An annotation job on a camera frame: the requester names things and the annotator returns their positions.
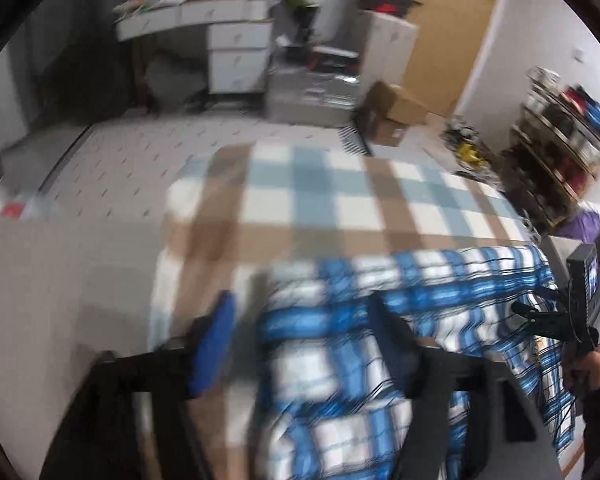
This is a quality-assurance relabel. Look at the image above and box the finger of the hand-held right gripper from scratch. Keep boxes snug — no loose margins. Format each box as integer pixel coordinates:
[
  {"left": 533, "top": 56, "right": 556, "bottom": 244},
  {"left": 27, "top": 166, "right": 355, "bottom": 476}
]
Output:
[{"left": 511, "top": 301, "right": 568, "bottom": 338}]

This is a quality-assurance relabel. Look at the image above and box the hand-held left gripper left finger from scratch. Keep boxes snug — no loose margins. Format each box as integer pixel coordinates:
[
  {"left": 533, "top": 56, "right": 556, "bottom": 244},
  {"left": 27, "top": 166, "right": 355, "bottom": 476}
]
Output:
[{"left": 40, "top": 290, "right": 238, "bottom": 480}]

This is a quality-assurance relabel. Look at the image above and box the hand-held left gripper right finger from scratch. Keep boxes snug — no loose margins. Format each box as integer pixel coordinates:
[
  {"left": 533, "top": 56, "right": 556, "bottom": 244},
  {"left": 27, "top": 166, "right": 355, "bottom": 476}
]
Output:
[{"left": 369, "top": 294, "right": 566, "bottom": 480}]

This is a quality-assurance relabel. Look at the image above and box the blue plaid shirt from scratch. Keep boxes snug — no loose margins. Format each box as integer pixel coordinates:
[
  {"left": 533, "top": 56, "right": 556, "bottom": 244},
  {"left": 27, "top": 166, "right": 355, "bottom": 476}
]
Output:
[{"left": 250, "top": 245, "right": 578, "bottom": 480}]

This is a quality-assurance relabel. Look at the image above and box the white blanket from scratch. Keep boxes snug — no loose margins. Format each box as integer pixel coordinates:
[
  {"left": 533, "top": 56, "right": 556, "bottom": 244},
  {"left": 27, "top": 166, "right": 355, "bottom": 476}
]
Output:
[{"left": 540, "top": 235, "right": 600, "bottom": 268}]

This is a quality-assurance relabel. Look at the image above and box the purple bag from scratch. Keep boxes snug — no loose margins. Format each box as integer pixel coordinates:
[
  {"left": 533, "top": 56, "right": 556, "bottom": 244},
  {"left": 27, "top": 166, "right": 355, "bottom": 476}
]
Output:
[{"left": 555, "top": 210, "right": 600, "bottom": 241}]

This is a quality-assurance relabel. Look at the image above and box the wooden shoe rack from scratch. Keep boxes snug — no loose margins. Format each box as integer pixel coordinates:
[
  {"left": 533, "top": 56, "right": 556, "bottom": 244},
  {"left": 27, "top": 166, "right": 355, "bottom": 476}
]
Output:
[
  {"left": 505, "top": 67, "right": 600, "bottom": 216},
  {"left": 500, "top": 67, "right": 600, "bottom": 226}
]

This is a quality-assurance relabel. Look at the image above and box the grey bed mattress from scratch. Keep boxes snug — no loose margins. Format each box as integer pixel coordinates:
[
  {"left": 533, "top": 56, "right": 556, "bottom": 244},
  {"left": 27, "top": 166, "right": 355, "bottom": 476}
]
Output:
[{"left": 0, "top": 210, "right": 261, "bottom": 480}]

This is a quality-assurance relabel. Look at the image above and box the brown blue checked bedsheet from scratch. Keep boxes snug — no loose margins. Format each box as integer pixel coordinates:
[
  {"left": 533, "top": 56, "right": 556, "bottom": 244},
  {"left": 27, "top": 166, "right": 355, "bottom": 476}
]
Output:
[{"left": 150, "top": 142, "right": 536, "bottom": 480}]

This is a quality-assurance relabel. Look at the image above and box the yellow and black clutter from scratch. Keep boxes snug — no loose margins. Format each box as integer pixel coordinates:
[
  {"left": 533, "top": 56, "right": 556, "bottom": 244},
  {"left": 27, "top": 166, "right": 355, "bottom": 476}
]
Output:
[{"left": 447, "top": 120, "right": 486, "bottom": 171}]

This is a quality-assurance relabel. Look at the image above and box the white patterned rug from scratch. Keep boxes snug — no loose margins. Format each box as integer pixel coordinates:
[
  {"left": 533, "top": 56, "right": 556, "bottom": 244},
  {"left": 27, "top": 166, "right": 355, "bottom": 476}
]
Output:
[{"left": 45, "top": 120, "right": 371, "bottom": 211}]

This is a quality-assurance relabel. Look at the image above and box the brown cardboard box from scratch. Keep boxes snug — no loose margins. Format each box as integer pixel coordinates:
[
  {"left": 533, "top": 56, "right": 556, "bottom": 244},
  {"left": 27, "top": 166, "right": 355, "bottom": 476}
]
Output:
[
  {"left": 370, "top": 117, "right": 411, "bottom": 147},
  {"left": 362, "top": 81, "right": 428, "bottom": 126}
]

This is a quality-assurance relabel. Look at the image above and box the silver suitcase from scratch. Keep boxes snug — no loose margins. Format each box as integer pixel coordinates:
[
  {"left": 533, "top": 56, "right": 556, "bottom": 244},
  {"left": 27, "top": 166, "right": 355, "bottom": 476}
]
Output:
[{"left": 267, "top": 67, "right": 361, "bottom": 126}]

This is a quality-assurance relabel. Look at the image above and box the wooden door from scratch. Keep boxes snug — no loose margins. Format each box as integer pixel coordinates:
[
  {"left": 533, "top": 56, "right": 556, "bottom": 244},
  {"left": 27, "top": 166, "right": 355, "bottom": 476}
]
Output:
[{"left": 400, "top": 0, "right": 506, "bottom": 116}]

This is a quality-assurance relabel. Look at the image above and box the black shoe box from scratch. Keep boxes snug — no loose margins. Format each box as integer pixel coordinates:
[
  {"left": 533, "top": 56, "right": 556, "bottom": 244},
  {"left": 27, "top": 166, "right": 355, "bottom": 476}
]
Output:
[{"left": 310, "top": 46, "right": 361, "bottom": 73}]

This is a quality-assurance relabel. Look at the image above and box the white cabinet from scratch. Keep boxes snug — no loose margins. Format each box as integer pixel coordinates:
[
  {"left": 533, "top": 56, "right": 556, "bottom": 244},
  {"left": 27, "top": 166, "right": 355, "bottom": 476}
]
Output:
[{"left": 360, "top": 10, "right": 421, "bottom": 86}]

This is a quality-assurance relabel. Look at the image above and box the white desk with drawers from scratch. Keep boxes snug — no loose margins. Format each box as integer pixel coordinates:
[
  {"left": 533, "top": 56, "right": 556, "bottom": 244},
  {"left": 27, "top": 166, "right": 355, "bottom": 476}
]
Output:
[{"left": 115, "top": 0, "right": 273, "bottom": 95}]

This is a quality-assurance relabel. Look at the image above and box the green plant bouquet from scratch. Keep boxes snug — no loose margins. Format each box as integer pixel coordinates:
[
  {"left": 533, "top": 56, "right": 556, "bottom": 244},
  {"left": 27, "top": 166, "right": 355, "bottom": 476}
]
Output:
[{"left": 277, "top": 0, "right": 321, "bottom": 41}]

